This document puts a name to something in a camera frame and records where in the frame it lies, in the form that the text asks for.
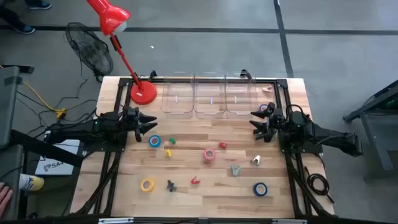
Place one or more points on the black aluminium table frame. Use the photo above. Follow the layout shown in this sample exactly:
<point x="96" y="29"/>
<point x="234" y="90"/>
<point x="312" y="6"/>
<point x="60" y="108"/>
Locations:
<point x="119" y="93"/>

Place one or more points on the silver metal bracket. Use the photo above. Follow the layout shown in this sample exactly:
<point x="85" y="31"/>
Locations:
<point x="115" y="221"/>
<point x="289" y="221"/>

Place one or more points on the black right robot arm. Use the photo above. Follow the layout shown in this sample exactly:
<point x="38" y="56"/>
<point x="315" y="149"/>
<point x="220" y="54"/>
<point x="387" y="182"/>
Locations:
<point x="335" y="137"/>

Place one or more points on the white printed box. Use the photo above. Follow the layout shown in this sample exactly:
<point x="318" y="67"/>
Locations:
<point x="59" y="165"/>

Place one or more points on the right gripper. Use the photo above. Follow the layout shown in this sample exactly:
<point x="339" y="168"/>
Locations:
<point x="276" y="124"/>

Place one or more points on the red staple remover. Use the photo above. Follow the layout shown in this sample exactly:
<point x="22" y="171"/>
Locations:
<point x="195" y="181"/>

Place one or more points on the red stapler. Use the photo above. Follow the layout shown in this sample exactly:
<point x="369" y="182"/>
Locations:
<point x="223" y="145"/>

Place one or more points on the black metal beam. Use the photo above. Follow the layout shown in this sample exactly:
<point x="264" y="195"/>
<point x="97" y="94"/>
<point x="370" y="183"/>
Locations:
<point x="46" y="147"/>

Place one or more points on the pink tape roll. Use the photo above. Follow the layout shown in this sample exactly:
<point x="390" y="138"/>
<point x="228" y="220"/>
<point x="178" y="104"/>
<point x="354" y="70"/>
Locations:
<point x="205" y="154"/>

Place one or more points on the grey plastic case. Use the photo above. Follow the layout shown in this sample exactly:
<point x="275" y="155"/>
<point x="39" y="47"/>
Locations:
<point x="7" y="105"/>
<point x="17" y="161"/>

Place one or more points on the person's hand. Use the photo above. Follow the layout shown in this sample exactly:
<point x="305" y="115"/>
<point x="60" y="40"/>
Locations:
<point x="4" y="199"/>

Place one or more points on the clear plastic bin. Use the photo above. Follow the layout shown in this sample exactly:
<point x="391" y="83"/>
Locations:
<point x="211" y="100"/>
<point x="235" y="99"/>
<point x="177" y="99"/>

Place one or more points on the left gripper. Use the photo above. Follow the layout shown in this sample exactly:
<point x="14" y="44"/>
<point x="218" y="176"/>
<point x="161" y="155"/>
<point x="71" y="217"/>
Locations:
<point x="132" y="119"/>

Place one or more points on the red desk lamp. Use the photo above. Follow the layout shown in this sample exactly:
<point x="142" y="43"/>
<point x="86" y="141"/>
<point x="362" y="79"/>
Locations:
<point x="143" y="93"/>

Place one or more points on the white yellow bottle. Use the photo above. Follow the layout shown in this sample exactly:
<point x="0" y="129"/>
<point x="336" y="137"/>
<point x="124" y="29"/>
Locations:
<point x="31" y="183"/>

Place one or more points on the purple tape roll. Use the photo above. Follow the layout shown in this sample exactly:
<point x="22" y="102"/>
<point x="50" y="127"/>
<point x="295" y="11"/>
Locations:
<point x="262" y="106"/>

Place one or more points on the yellow tape roll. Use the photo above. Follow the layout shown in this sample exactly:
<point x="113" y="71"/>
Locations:
<point x="141" y="184"/>

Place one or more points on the yellow stapler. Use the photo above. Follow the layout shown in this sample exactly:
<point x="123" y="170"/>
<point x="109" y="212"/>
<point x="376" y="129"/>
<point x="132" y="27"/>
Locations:
<point x="168" y="153"/>

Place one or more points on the person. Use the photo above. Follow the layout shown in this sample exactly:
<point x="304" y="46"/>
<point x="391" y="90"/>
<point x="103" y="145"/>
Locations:
<point x="38" y="4"/>

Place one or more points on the white staple remover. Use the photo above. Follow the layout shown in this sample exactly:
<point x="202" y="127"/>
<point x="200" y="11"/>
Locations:
<point x="256" y="160"/>

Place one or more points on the light blue tape roll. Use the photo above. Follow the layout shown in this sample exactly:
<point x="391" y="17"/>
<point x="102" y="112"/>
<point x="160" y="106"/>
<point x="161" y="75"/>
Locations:
<point x="150" y="141"/>

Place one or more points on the dark blue tape roll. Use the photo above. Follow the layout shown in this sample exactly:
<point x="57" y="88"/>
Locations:
<point x="255" y="189"/>

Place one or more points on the black floor fan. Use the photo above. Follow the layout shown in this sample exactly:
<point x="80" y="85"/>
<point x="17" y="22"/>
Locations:
<point x="90" y="49"/>

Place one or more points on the pink staple remover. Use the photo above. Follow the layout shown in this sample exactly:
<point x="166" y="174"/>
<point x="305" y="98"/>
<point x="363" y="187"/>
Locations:
<point x="268" y="89"/>

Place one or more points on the green stapler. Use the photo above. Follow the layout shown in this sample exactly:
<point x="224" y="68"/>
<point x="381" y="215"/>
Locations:
<point x="172" y="140"/>

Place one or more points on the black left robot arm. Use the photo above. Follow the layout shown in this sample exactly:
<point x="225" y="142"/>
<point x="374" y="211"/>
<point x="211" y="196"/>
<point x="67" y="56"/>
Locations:
<point x="77" y="129"/>

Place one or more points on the black staple remover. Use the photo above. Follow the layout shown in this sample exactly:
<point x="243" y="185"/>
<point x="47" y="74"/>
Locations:
<point x="171" y="185"/>

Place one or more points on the black clamp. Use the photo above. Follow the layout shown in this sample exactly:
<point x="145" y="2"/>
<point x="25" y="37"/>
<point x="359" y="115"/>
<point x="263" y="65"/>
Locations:
<point x="245" y="74"/>
<point x="152" y="75"/>

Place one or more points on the grey metal table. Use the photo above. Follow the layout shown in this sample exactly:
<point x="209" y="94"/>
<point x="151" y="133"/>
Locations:
<point x="373" y="124"/>

